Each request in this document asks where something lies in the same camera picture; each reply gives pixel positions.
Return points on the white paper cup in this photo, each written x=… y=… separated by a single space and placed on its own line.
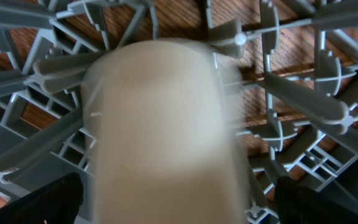
x=164 y=152

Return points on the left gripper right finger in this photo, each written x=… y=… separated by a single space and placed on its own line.
x=300 y=205

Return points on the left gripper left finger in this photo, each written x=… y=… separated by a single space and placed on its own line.
x=56 y=202

